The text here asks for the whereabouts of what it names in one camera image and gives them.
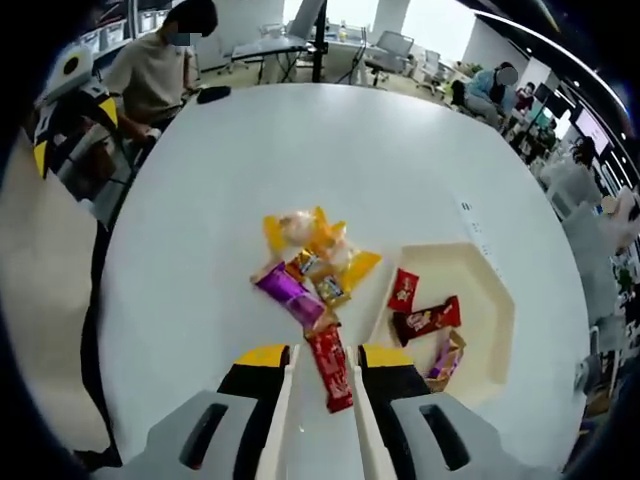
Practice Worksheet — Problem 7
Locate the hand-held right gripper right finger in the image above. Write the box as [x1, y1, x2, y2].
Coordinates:
[358, 343, 504, 480]

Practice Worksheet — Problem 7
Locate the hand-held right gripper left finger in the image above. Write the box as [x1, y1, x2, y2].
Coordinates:
[144, 343, 292, 480]

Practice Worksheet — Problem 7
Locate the purple snack packet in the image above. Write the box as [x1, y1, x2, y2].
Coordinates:
[252, 261, 327, 332]
[425, 328, 467, 394]

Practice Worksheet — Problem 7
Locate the red long snack packet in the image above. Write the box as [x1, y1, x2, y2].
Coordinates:
[392, 295, 461, 348]
[305, 323, 355, 414]

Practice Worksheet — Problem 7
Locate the small red candy packet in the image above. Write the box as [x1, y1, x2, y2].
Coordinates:
[387, 268, 420, 311]

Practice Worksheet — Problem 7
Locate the cream hexagonal container tray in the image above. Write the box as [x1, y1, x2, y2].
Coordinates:
[367, 241, 516, 406]

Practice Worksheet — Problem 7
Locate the gold candy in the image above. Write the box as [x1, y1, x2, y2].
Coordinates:
[314, 273, 352, 307]
[284, 249, 321, 277]

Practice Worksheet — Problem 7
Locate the yellow pastry snack packet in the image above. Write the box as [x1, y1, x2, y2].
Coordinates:
[299, 205, 347, 261]
[324, 244, 384, 297]
[263, 210, 306, 266]

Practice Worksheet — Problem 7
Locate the black pouch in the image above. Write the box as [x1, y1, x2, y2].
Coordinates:
[196, 85, 232, 105]

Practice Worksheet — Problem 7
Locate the white desk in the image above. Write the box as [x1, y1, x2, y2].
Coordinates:
[230, 34, 314, 85]

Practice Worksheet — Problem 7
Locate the black pole stand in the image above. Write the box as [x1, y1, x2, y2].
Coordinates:
[310, 0, 330, 84]

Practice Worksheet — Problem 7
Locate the grey office chair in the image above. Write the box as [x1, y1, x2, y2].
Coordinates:
[369, 29, 416, 89]

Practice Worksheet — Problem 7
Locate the computer monitor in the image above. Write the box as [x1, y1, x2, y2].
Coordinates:
[574, 107, 614, 156]

